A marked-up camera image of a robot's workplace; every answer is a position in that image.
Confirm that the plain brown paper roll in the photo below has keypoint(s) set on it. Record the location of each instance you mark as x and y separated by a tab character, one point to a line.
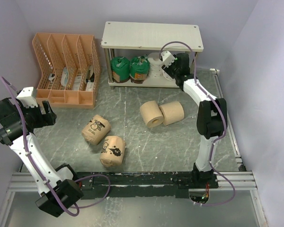
151	114
172	112

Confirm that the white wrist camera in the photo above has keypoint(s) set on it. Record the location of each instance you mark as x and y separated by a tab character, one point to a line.
167	59
27	97

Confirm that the green brown roll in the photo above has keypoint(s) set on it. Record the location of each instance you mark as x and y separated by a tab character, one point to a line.
120	67
139	69

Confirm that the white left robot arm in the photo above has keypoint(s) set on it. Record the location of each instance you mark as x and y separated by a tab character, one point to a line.
56	186

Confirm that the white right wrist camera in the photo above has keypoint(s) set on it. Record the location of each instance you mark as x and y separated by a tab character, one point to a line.
167	59

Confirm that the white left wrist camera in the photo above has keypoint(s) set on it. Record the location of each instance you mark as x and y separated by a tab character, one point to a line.
27	97

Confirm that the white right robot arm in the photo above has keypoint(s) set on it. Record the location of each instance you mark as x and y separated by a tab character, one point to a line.
211	120

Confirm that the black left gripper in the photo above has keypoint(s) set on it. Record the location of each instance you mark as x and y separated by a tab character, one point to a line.
48	118

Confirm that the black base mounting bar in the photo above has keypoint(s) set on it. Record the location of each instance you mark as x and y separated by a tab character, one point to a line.
176	184

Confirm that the kraft wrapped toilet paper roll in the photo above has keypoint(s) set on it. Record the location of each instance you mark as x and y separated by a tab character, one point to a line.
112	152
96	129

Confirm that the white dotted paper roll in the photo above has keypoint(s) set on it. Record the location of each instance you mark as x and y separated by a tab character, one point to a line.
167	73
155	70

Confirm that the orange plastic file organizer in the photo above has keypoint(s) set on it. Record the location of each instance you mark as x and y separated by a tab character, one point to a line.
70	69

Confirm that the white two-tier shelf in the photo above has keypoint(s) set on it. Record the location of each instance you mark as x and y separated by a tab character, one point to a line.
146	37

